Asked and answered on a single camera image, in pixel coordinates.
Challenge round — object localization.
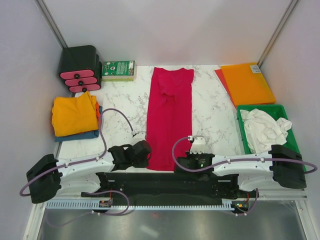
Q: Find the magenta t shirt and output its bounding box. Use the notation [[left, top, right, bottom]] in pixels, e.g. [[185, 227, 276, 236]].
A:
[[146, 67, 194, 171]]

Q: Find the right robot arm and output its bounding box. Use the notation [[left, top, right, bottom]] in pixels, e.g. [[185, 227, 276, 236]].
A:
[[173, 144, 307, 197]]

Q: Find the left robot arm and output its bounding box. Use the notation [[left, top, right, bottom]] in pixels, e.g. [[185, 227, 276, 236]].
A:
[[23, 139, 152, 204]]

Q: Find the blue folded t shirt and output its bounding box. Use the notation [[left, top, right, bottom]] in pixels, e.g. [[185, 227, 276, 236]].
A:
[[54, 104, 104, 143]]

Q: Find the orange folded t shirt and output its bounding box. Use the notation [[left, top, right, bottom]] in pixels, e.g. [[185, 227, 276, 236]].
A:
[[95, 102, 101, 121]]

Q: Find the white crumpled t shirt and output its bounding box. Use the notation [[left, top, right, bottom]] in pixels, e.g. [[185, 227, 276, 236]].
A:
[[240, 108, 292, 154]]

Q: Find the yellow folded t shirt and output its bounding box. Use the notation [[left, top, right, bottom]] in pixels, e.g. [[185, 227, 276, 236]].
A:
[[51, 91, 99, 137]]

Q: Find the green white box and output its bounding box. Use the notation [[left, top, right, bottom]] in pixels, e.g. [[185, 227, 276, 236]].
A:
[[101, 60, 137, 82]]

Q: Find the red plastic folder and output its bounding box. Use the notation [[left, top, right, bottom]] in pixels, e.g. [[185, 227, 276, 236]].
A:
[[214, 69, 237, 109]]

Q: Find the orange plastic folder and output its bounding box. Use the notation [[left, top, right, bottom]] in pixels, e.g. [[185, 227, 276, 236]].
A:
[[220, 62, 276, 106]]

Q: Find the green plastic tray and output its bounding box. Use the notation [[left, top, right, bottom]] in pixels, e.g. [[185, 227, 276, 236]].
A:
[[236, 104, 308, 173]]

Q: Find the black pink drawer organizer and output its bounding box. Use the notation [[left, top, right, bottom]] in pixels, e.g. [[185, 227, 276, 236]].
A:
[[58, 45, 102, 93]]

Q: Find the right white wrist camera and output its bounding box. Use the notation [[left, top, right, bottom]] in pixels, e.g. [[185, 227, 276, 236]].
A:
[[187, 135, 206, 154]]

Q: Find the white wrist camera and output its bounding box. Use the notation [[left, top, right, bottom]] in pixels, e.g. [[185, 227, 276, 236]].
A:
[[187, 135, 206, 154], [131, 131, 147, 142]]

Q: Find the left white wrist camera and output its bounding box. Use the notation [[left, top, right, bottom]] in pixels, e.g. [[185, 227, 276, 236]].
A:
[[131, 131, 147, 142]]

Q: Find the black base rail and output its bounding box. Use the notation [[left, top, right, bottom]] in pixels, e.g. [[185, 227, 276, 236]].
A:
[[92, 172, 259, 207]]

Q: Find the white cable duct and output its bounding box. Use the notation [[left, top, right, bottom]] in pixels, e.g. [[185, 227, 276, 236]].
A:
[[46, 198, 235, 211]]

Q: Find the left aluminium corner post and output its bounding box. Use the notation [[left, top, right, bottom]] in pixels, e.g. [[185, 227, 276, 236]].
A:
[[34, 0, 68, 49]]

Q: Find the aluminium corner post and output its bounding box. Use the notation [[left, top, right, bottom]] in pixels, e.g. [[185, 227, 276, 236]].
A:
[[257, 0, 301, 68], [34, 0, 68, 49]]

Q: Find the right aluminium corner post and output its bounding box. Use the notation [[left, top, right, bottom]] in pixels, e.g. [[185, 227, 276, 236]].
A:
[[257, 0, 301, 68]]

